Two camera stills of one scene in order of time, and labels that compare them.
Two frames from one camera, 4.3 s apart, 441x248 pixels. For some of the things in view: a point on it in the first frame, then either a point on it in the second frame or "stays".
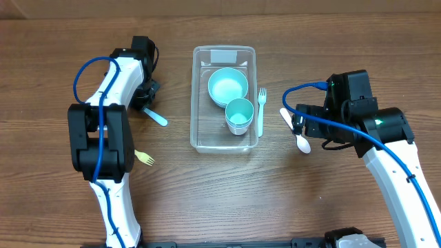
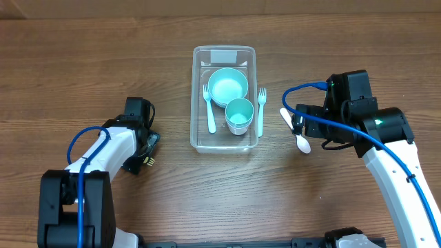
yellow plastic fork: [144, 158] stays
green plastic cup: [239, 111] stays
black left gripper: [140, 104] → [134, 164]
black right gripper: [310, 129] stays
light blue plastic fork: [162, 122] → [211, 121]
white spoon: [302, 143] stays
